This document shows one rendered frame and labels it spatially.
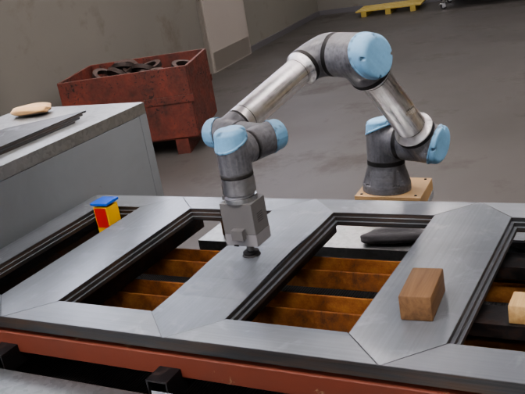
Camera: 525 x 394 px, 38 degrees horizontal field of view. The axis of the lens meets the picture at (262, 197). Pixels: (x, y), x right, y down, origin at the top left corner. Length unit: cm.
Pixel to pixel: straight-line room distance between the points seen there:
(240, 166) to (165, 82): 435
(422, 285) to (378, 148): 96
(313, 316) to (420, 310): 41
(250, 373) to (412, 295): 33
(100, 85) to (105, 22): 167
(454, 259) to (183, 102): 453
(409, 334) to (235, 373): 33
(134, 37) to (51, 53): 139
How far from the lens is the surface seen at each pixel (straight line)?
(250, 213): 172
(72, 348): 173
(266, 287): 168
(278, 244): 184
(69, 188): 250
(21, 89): 665
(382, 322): 145
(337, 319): 176
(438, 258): 168
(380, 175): 238
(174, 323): 158
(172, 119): 608
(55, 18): 713
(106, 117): 265
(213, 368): 151
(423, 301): 142
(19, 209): 235
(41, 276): 199
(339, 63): 200
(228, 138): 168
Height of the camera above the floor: 155
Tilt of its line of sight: 19 degrees down
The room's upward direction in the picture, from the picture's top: 10 degrees counter-clockwise
